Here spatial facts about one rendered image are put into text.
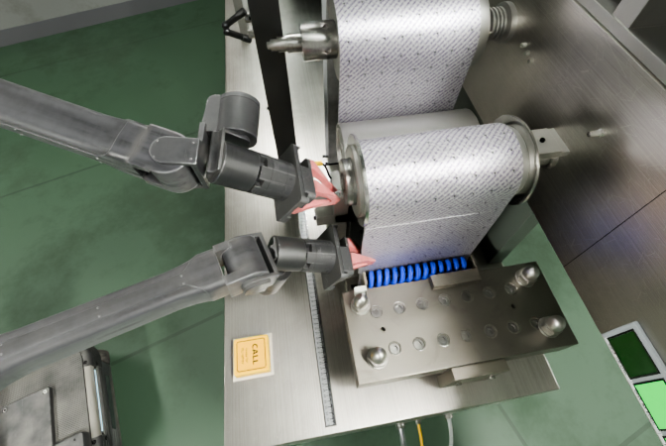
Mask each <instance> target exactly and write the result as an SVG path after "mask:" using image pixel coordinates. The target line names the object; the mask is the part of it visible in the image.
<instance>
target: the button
mask: <svg viewBox="0 0 666 446"><path fill-rule="evenodd" d="M270 371H271V355H270V340H269V336H268V335H267V334H266V335H260V336H254V337H248V338H242V339H237V340H234V376H235V377H236V378H242V377H246V376H252V375H258V374H263V373H269V372H270Z"/></svg>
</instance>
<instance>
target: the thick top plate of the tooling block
mask: <svg viewBox="0 0 666 446"><path fill-rule="evenodd" d="M527 266H535V267H537V268H538V269H539V277H538V278H537V281H536V282H535V283H534V285H533V286H530V287H525V286H522V285H520V284H519V283H518V282H517V281H516V279H515V273H516V272H517V271H518V270H520V269H521V268H525V267H527ZM479 274H480V276H481V278H482V279H481V280H480V281H479V282H477V283H470V284H464V285H458V286H452V287H446V288H440V289H434V290H432V288H431V285H430V282H429V279H422V280H416V281H410V282H404V283H398V284H392V285H386V286H379V287H373V288H367V292H366V296H367V297H368V299H369V300H370V310H369V312H368V313H367V314H365V315H357V314H355V313H354V312H353V311H352V309H351V301H352V299H353V298H354V296H355V294H354V292H353V291H349V292H343V293H342V301H341V303H342V309H343V314H344V320H345V326H346V331H347V337H348V342H349V348H350V353H351V359H352V365H353V370H354V376H355V381H356V387H357V389H361V388H367V387H372V386H377V385H382V384H388V383H393V382H398V381H404V380H409V379H414V378H420V377H425V376H430V375H436V374H441V373H445V372H447V371H448V370H450V369H452V368H457V367H463V366H468V365H473V364H479V363H483V362H488V361H494V360H499V359H505V360H506V361H509V360H514V359H519V358H525V357H530V356H535V355H541V354H546V353H551V352H557V351H562V350H564V349H567V348H569V347H572V346H574V345H577V344H579V343H578V341H577V339H576V337H575V335H574V333H573V331H572V329H571V327H570V325H569V323H568V321H567V319H566V318H565V316H564V314H563V312H562V310H561V308H560V306H559V304H558V302H557V300H556V298H555V296H554V294H553V292H552V290H551V289H550V287H549V285H548V283H547V281H546V279H545V277H544V275H543V273H542V271H541V270H540V268H539V266H538V264H537V262H531V263H525V264H519V265H512V266H506V267H500V268H494V269H488V270H482V271H479ZM552 315H559V316H561V317H563V318H564V319H565V321H566V327H565V328H564V329H563V332H562V333H560V334H559V335H558V336H557V337H554V338H549V337H546V336H545V335H543V334H542V333H541V332H540V330H539V328H538V321H539V319H540V318H542V317H546V316H552ZM380 346H381V347H383V348H384V349H385V350H386V352H387V353H388V363H387V365H386V366H385V367H384V368H383V369H381V370H374V369H372V368H371V367H370V366H369V364H368V362H367V354H368V352H369V351H370V350H371V349H372V348H374V347H380Z"/></svg>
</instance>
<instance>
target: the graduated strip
mask: <svg viewBox="0 0 666 446"><path fill-rule="evenodd" d="M297 215H298V223H299V231H300V238H305V239H310V238H309V231H308V225H307V218H306V211H302V212H299V213H297ZM305 276H306V283H307V291H308V299H309V307H310V314H311V322H312V330H313V337H314V345H315V353H316V360H317V368H318V376H319V383H320V390H321V398H322V406H323V413H324V421H325V427H330V426H335V425H337V422H336V415H335V408H334V402H333V395H332V389H331V382H330V375H329V368H328V361H327V354H326V347H325V341H324V334H323V327H322V320H321V313H320V306H319V299H318V292H317V286H316V279H315V273H305Z"/></svg>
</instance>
